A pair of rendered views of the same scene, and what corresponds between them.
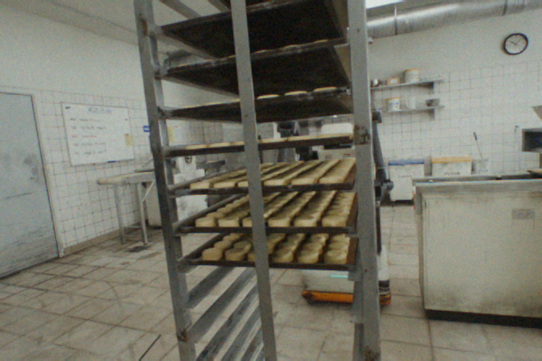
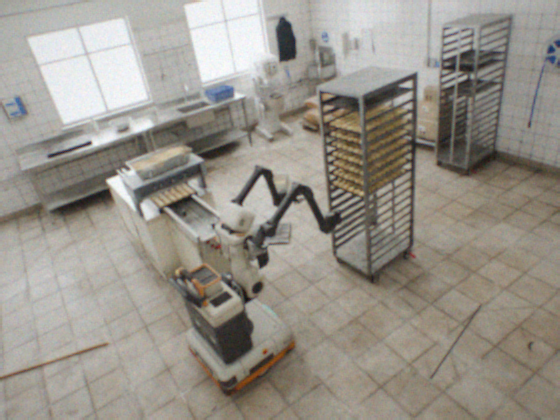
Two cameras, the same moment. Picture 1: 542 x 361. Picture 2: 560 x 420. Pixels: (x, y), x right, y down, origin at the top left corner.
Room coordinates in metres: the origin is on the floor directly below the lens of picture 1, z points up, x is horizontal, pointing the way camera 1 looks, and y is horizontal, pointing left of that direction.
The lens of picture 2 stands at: (4.02, 1.31, 2.73)
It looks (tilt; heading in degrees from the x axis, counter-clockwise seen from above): 31 degrees down; 219
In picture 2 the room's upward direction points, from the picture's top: 10 degrees counter-clockwise
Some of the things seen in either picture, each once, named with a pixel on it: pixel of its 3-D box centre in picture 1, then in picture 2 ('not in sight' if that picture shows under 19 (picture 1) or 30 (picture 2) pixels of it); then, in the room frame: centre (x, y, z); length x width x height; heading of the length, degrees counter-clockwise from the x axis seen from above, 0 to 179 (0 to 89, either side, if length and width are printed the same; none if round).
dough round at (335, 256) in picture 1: (335, 257); not in sight; (0.71, -0.13, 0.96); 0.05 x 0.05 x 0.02
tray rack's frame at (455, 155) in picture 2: not in sight; (470, 96); (-1.37, 0.25, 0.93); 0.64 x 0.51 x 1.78; 160
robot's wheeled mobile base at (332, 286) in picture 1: (347, 270); (239, 340); (2.51, -0.55, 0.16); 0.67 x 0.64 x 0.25; 162
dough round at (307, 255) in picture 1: (306, 256); not in sight; (0.73, -0.07, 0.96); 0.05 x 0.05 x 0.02
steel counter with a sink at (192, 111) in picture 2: not in sight; (144, 140); (0.37, -4.07, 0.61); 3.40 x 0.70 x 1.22; 157
